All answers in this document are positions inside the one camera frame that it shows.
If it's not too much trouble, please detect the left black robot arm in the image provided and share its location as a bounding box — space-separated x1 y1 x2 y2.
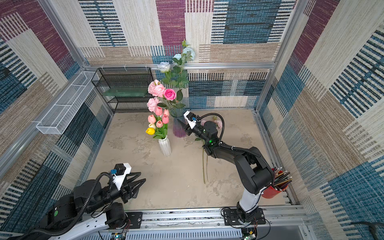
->
13 164 146 240

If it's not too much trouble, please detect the left black corrugated cable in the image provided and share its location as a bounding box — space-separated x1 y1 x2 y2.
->
17 171 116 238

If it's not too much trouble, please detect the purple blue glass vase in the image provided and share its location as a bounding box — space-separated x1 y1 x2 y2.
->
170 108 187 138

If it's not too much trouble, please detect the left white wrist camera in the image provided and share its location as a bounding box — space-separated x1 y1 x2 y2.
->
111 163 132 191

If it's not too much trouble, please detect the hot pink rose stem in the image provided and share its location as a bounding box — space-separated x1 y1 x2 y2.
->
158 89 186 110

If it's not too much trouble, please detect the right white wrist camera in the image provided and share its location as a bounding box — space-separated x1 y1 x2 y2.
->
184 111 197 130

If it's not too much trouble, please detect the white rose branch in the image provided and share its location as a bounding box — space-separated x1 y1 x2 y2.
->
157 40 196 89

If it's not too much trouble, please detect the pink peony cluster stem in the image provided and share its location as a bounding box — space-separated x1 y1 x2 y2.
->
147 80 166 112

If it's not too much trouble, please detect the pink carnation twin stem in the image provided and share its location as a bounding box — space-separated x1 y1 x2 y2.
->
194 115 224 184

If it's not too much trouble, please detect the red cup with pens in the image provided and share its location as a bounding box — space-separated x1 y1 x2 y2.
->
262 168 293 199

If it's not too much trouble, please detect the tulip bunch pink yellow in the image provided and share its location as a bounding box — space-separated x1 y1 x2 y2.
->
146 107 170 140

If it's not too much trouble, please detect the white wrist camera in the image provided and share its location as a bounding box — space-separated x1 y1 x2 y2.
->
184 111 197 130
111 163 132 191

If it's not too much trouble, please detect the white ribbed ceramic vase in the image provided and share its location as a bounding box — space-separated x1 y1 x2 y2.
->
158 137 172 157

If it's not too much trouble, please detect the white wire mesh tray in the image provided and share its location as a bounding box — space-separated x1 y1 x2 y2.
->
36 71 95 135

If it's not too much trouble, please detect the black wire mesh shelf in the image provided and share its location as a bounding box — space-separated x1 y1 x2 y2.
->
91 67 154 114

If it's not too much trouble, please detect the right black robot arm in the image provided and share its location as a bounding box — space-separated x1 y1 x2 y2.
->
183 117 275 224

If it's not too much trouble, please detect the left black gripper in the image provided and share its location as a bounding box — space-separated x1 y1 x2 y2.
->
85 172 146 216

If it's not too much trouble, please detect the green tray on shelf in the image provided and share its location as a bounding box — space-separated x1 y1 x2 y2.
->
103 87 148 97

